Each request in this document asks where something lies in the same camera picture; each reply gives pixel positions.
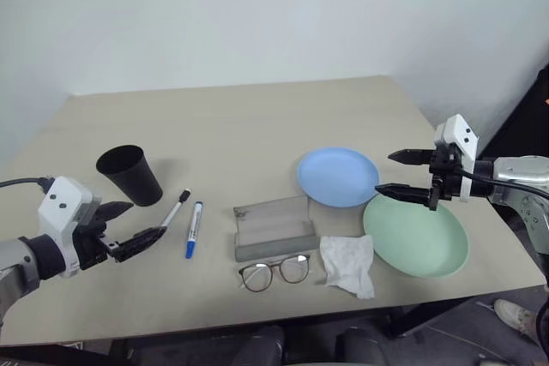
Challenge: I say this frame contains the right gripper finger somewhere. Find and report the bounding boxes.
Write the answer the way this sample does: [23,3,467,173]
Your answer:
[387,148,438,166]
[373,183,432,207]

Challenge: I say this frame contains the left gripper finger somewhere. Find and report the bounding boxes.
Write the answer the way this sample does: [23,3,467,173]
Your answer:
[112,225,168,262]
[99,201,135,222]

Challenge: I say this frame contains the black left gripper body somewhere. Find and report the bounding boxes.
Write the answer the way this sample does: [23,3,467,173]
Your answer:
[72,210,124,273]

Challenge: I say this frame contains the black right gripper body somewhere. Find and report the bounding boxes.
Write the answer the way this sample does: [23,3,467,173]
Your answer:
[426,142,467,213]

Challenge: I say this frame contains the green plate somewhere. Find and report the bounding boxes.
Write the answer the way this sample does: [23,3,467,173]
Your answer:
[362,193,470,279]

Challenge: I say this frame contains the white marker with black cap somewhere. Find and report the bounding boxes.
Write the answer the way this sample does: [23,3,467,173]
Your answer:
[159,188,192,230]

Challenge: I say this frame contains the white marker with blue cap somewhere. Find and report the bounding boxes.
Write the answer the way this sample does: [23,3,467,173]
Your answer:
[184,201,205,260]

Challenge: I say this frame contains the white tissue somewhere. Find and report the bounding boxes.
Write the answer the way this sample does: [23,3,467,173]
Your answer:
[318,234,376,300]

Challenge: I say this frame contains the brown round-rimmed glasses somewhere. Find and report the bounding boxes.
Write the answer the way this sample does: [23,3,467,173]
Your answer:
[238,253,312,294]

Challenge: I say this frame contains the grey glasses case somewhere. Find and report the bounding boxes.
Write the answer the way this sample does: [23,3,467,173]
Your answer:
[232,195,320,263]

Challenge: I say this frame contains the black plastic cup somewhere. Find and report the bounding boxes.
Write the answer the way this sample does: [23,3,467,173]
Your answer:
[95,145,165,207]

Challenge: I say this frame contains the blue plate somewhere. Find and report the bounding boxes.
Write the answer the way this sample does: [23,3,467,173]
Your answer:
[297,147,381,209]

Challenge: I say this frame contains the black table leg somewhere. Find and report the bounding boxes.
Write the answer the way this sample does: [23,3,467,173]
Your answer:
[380,296,469,339]

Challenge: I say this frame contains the white shoe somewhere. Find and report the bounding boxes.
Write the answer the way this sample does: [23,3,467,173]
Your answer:
[493,298,538,338]

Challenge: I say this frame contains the dark rounded shape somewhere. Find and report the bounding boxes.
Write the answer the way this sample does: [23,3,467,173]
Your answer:
[337,327,388,366]

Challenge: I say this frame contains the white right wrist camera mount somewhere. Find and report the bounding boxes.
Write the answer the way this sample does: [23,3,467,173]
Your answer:
[433,113,480,205]

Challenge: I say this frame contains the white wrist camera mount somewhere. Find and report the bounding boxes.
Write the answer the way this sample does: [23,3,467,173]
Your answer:
[433,113,480,205]
[37,176,103,279]

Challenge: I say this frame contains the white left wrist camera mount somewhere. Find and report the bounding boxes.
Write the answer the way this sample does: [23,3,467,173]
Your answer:
[37,176,103,279]

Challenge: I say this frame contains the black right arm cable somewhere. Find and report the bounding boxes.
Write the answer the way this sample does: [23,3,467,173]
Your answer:
[459,168,549,203]

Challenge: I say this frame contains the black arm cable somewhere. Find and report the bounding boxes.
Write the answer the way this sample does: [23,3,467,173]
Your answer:
[459,168,549,203]
[0,176,55,190]

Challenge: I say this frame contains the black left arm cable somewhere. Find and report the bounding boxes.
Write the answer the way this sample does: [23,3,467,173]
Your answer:
[0,176,55,190]

